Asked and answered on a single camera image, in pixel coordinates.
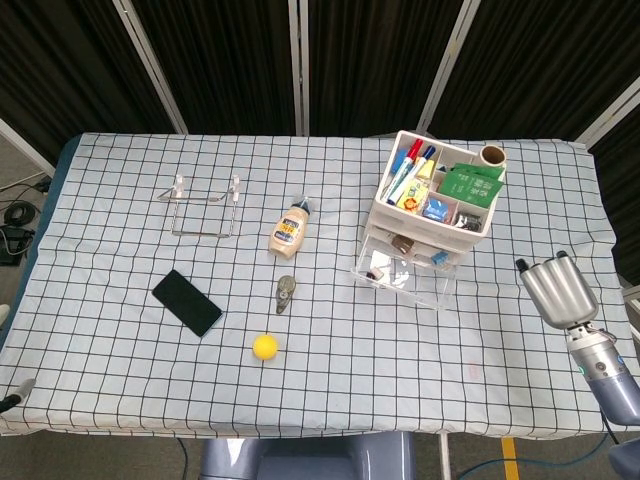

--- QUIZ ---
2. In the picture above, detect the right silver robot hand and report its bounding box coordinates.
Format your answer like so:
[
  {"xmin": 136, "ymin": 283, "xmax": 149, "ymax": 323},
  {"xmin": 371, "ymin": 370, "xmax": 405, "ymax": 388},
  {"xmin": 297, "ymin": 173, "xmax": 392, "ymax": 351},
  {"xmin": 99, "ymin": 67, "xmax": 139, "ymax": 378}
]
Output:
[{"xmin": 514, "ymin": 250, "xmax": 601, "ymax": 329}]

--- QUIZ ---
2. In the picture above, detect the white desk organizer with drawers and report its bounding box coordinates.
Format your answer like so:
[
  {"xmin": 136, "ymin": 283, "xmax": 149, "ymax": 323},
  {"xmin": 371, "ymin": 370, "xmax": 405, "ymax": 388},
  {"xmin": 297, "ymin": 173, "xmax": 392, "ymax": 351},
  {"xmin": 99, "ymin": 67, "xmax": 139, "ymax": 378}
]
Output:
[{"xmin": 366, "ymin": 129, "xmax": 508, "ymax": 270}]

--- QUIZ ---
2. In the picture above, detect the black binder clip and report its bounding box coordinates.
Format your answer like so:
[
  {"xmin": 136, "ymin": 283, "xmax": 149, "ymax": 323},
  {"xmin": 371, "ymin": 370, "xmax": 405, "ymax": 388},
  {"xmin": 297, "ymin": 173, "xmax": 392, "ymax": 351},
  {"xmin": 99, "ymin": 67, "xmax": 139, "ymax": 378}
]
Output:
[{"xmin": 452, "ymin": 211, "xmax": 483, "ymax": 233}]

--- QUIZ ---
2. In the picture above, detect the green tea packet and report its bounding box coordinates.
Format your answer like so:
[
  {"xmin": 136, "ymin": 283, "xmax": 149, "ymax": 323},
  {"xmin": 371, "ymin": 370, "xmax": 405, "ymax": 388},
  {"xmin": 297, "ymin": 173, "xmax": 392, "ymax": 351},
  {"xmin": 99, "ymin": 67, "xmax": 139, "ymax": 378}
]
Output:
[
  {"xmin": 438, "ymin": 168, "xmax": 504, "ymax": 208},
  {"xmin": 452, "ymin": 161, "xmax": 506, "ymax": 181}
]

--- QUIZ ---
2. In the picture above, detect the blue plastic packet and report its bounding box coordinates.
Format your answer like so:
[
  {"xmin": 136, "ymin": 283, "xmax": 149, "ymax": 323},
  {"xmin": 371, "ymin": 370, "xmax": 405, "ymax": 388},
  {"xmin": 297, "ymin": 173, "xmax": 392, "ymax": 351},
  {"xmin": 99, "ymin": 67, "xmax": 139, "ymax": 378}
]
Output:
[{"xmin": 422, "ymin": 195, "xmax": 451, "ymax": 222}]

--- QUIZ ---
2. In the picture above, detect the brown cardboard tube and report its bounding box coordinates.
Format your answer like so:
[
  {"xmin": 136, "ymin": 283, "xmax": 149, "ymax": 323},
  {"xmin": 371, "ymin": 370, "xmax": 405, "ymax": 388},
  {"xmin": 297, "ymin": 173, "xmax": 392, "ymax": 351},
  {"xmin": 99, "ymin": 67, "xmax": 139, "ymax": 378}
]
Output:
[{"xmin": 479, "ymin": 143, "xmax": 508, "ymax": 169}]

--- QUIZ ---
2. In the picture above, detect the yellow snack packet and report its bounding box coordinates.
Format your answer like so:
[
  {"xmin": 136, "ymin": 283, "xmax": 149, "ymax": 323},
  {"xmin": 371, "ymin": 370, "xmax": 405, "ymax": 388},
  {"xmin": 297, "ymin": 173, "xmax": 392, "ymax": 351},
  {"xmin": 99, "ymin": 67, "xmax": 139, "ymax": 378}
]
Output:
[{"xmin": 401, "ymin": 181, "xmax": 432, "ymax": 213}]

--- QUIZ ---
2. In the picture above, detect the blue cap whiteboard marker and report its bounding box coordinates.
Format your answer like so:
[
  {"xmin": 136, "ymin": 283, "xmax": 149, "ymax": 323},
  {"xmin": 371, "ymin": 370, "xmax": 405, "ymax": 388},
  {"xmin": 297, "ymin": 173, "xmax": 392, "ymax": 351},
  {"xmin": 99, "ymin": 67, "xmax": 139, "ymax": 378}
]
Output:
[{"xmin": 388, "ymin": 145, "xmax": 437, "ymax": 206}]

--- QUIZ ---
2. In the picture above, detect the red cap whiteboard marker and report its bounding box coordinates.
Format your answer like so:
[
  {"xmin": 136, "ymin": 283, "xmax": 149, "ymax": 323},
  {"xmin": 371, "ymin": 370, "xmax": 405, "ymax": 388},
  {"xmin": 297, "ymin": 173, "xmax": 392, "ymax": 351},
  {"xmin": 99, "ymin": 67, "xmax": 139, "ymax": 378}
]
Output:
[{"xmin": 381, "ymin": 138, "xmax": 426, "ymax": 199}]

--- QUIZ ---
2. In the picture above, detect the white table leg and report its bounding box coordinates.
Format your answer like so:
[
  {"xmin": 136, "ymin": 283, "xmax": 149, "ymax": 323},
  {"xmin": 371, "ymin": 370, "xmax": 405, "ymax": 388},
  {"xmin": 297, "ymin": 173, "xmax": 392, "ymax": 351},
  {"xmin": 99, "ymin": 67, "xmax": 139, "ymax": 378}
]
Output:
[{"xmin": 438, "ymin": 433, "xmax": 452, "ymax": 480}]

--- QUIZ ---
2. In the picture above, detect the blue checked tablecloth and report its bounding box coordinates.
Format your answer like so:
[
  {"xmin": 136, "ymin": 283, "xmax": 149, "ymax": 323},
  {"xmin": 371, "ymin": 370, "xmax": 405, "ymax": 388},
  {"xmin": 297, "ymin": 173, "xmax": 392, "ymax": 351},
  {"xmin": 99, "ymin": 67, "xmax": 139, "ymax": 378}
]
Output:
[{"xmin": 0, "ymin": 131, "xmax": 640, "ymax": 439}]

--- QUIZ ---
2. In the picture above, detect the beige mayonnaise squeeze bottle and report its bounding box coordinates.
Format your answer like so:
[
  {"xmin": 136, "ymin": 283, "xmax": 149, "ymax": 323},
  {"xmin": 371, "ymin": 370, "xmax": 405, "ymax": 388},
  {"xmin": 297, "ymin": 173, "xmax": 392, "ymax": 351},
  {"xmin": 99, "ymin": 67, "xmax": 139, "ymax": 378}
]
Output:
[{"xmin": 267, "ymin": 195, "xmax": 313, "ymax": 262}]

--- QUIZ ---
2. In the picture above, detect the yellow foam ball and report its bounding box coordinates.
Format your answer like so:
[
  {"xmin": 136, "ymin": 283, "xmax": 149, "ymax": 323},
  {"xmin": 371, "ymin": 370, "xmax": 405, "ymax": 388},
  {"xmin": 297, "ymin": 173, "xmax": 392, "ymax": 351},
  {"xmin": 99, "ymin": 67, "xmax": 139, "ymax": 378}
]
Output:
[{"xmin": 252, "ymin": 333, "xmax": 280, "ymax": 361}]

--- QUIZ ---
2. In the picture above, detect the grey-blue robot torso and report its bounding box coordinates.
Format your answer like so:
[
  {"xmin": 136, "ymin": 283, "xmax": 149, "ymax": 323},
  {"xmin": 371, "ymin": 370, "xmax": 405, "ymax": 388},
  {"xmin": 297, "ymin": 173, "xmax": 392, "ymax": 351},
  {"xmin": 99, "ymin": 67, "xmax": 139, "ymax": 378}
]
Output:
[{"xmin": 198, "ymin": 431, "xmax": 417, "ymax": 480}]

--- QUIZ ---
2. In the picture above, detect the black smartphone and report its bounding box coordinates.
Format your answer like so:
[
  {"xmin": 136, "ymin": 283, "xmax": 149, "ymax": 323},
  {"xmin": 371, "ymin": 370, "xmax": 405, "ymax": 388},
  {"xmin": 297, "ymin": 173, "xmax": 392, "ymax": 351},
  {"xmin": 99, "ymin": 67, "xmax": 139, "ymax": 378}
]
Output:
[{"xmin": 151, "ymin": 268, "xmax": 224, "ymax": 339}]

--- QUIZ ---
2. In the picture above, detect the black folding screen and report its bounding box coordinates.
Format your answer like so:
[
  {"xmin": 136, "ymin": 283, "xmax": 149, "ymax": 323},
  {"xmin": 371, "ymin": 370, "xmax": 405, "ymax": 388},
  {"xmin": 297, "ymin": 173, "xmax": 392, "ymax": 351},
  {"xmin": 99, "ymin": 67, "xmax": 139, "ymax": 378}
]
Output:
[{"xmin": 0, "ymin": 0, "xmax": 640, "ymax": 281}]

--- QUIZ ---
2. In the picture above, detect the black power adapter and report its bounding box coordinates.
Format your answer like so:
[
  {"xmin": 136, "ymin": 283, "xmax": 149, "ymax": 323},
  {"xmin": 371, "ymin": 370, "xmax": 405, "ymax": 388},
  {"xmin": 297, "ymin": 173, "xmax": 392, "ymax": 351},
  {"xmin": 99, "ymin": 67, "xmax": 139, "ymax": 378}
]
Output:
[{"xmin": 0, "ymin": 224, "xmax": 37, "ymax": 267}]

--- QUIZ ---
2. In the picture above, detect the metal wire phone stand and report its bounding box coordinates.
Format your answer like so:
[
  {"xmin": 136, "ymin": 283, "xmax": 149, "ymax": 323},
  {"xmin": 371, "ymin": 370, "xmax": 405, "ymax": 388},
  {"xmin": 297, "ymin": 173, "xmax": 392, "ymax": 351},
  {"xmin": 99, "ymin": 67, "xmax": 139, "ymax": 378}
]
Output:
[{"xmin": 158, "ymin": 173, "xmax": 243, "ymax": 238}]

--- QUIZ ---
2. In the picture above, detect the black cable coil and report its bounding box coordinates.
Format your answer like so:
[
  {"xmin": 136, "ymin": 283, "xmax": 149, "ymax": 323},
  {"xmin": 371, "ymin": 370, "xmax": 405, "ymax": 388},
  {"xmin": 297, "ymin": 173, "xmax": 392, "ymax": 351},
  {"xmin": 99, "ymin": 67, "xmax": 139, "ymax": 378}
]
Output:
[{"xmin": 2, "ymin": 199, "xmax": 40, "ymax": 227}]

